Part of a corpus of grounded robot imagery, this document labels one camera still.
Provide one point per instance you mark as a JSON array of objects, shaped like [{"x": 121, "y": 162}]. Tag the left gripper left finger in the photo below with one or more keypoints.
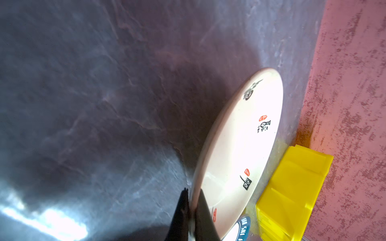
[{"x": 179, "y": 227}]

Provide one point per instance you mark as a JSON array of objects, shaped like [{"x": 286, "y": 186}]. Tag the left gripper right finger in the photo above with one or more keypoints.
[{"x": 204, "y": 226}]

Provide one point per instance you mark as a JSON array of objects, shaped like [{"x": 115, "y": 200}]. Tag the green rim HAO WEI plate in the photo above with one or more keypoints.
[{"x": 240, "y": 230}]

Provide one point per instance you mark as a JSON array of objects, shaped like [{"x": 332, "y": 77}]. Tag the yellow plastic bin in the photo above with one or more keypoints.
[{"x": 284, "y": 209}]

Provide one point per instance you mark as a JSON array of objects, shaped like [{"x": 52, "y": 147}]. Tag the cream plate calligraphy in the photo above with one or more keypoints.
[{"x": 237, "y": 149}]

